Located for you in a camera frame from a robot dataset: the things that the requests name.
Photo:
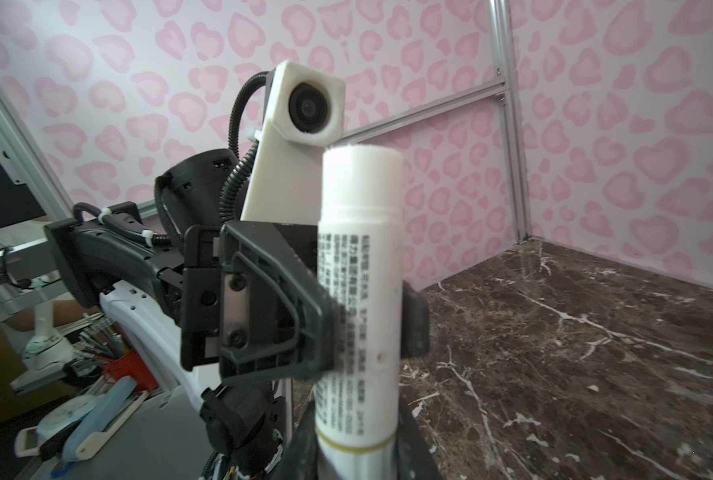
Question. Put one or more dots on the left rear aluminium post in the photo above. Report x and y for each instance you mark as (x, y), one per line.
(513, 137)

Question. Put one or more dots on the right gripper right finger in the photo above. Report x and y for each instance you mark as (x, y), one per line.
(415, 461)

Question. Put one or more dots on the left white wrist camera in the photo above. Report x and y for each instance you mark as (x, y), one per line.
(304, 115)

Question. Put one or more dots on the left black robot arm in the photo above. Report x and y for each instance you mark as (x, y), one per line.
(107, 259)

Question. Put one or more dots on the white glue stick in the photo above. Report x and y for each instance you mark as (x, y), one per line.
(360, 245)

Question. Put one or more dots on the aluminium frame diagonal bar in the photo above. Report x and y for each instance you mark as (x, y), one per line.
(422, 111)

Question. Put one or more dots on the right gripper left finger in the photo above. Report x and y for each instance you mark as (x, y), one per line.
(300, 458)

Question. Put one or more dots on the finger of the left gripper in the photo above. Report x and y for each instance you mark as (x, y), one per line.
(416, 324)

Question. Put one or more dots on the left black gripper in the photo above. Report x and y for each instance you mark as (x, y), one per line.
(252, 304)

